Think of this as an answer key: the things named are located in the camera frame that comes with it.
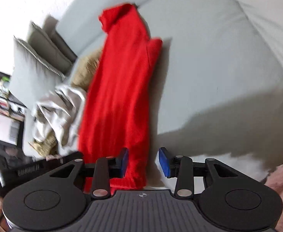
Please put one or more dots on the white shirt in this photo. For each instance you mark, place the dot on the white shirt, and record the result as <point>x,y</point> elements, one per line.
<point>59,111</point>

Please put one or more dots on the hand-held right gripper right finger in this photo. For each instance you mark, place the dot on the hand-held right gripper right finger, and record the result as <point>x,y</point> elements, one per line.
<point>164,162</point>

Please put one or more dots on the large light grey cushion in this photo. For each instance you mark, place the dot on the large light grey cushion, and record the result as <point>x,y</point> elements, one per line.
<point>30,77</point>

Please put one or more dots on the grey sofa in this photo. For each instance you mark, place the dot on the grey sofa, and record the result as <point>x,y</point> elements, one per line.
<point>204,65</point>

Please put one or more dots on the khaki pants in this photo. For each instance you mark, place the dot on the khaki pants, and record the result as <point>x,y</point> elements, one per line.
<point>85,72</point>

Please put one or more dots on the red sweater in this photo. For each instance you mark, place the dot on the red sweater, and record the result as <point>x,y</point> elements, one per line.
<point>117,89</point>

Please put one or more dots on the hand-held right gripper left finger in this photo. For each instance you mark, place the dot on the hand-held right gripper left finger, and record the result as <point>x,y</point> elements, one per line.
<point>124,161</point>

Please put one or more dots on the taupe grey cushion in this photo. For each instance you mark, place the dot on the taupe grey cushion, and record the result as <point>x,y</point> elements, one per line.
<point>49,50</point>

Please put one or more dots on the black metal bookshelf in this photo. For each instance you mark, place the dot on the black metal bookshelf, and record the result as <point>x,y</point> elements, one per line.
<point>1,96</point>

